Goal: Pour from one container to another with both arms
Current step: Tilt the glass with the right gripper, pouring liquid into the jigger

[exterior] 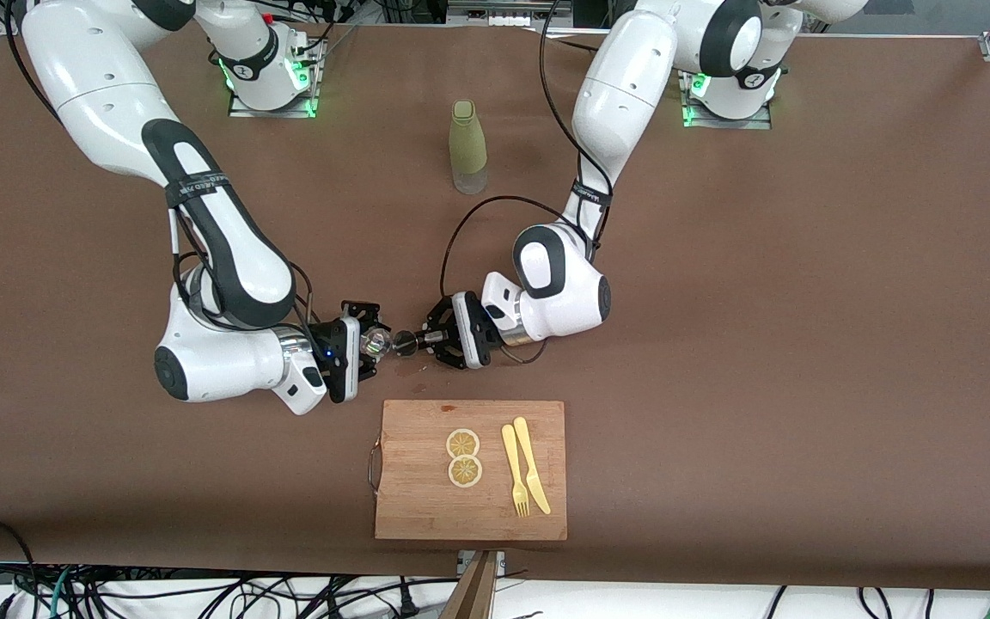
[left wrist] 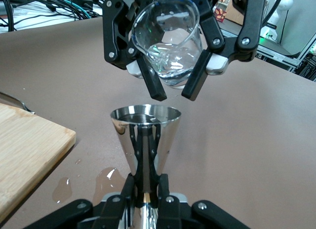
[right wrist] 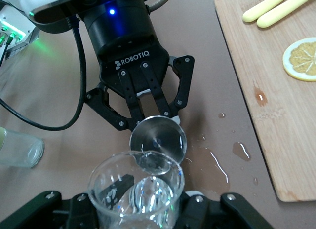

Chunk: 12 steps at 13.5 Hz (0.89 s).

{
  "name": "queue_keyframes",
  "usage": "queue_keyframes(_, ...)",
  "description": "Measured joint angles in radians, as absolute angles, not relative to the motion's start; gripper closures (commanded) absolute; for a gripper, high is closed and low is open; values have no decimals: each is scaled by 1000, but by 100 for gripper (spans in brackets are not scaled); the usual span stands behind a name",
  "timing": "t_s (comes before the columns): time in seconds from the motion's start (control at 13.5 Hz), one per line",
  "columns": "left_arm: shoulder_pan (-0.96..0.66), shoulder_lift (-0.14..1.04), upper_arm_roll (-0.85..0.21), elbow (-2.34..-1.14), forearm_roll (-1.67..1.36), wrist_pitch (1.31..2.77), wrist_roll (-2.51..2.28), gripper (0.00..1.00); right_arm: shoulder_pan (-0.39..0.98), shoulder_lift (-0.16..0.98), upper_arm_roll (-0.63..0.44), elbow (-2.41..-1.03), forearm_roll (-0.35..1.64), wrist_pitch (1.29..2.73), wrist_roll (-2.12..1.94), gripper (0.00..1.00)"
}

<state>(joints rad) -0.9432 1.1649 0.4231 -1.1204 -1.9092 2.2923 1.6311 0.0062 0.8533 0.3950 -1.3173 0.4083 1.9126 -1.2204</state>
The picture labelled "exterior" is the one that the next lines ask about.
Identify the yellow plastic fork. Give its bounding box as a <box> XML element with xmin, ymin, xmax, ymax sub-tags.
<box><xmin>501</xmin><ymin>423</ymin><xmax>531</xmax><ymax>518</ymax></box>

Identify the yellow plastic knife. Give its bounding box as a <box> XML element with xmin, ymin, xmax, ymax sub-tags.
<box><xmin>513</xmin><ymin>416</ymin><xmax>552</xmax><ymax>516</ymax></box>

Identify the bamboo cutting board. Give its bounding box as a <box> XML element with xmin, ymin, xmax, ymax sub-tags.
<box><xmin>368</xmin><ymin>400</ymin><xmax>569</xmax><ymax>542</ymax></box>

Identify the green sleeved glass bottle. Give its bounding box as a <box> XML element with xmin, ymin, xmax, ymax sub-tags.
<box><xmin>449</xmin><ymin>100</ymin><xmax>489</xmax><ymax>195</ymax></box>

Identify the grey equipment rack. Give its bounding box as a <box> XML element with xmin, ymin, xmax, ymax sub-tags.
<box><xmin>448</xmin><ymin>0</ymin><xmax>573</xmax><ymax>27</ymax></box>

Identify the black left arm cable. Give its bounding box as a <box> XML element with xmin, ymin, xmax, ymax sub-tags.
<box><xmin>439</xmin><ymin>0</ymin><xmax>616</xmax><ymax>297</ymax></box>

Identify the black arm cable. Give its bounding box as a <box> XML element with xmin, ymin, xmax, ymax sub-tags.
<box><xmin>439</xmin><ymin>0</ymin><xmax>616</xmax><ymax>297</ymax></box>
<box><xmin>3</xmin><ymin>0</ymin><xmax>320</xmax><ymax>336</ymax></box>

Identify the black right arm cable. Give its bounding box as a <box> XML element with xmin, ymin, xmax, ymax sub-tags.
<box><xmin>3</xmin><ymin>0</ymin><xmax>320</xmax><ymax>336</ymax></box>

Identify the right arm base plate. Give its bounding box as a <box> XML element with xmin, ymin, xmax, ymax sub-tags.
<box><xmin>227</xmin><ymin>39</ymin><xmax>324</xmax><ymax>120</ymax></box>

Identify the aluminium profile post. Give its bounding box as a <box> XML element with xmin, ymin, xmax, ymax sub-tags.
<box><xmin>439</xmin><ymin>550</ymin><xmax>506</xmax><ymax>619</ymax></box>

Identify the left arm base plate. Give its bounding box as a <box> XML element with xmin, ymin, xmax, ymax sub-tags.
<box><xmin>680</xmin><ymin>73</ymin><xmax>773</xmax><ymax>130</ymax></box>

